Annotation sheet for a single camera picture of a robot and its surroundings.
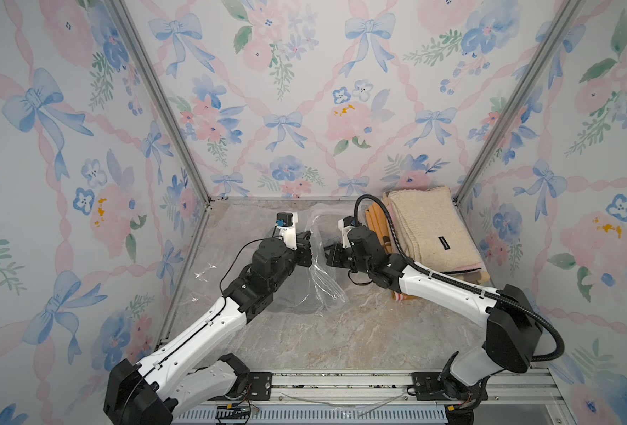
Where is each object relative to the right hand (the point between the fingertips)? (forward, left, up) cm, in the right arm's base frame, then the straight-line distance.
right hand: (322, 249), depth 80 cm
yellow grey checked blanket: (-3, -51, -12) cm, 52 cm away
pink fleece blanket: (-3, -43, -6) cm, 44 cm away
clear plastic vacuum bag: (+21, +37, -19) cm, 47 cm away
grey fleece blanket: (-11, +3, -4) cm, 12 cm away
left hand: (-1, +3, +9) cm, 10 cm away
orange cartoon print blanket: (+27, -23, -16) cm, 39 cm away
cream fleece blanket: (+7, -36, -2) cm, 37 cm away
